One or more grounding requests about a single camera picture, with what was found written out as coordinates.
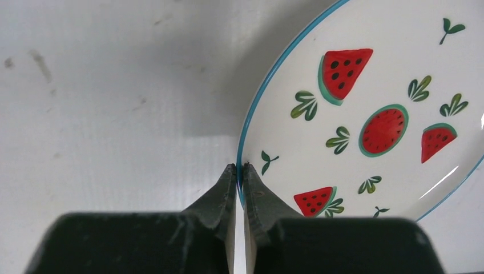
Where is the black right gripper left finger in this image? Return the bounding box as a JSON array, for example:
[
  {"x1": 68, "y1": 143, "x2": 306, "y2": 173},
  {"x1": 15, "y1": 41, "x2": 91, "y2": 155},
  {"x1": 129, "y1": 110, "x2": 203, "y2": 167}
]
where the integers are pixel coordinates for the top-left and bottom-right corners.
[{"x1": 26, "y1": 164, "x2": 237, "y2": 273}]

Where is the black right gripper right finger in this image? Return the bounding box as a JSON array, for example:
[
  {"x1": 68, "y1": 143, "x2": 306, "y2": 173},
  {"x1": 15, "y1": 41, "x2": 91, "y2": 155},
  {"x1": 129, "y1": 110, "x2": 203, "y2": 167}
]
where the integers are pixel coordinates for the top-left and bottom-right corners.
[{"x1": 241, "y1": 163, "x2": 444, "y2": 273}]

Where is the watermelon pattern round plate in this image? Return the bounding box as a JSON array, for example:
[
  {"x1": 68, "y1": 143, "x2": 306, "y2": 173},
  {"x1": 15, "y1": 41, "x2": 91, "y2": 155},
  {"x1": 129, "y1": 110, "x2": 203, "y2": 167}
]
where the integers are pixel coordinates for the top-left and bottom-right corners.
[{"x1": 237, "y1": 1, "x2": 483, "y2": 220}]

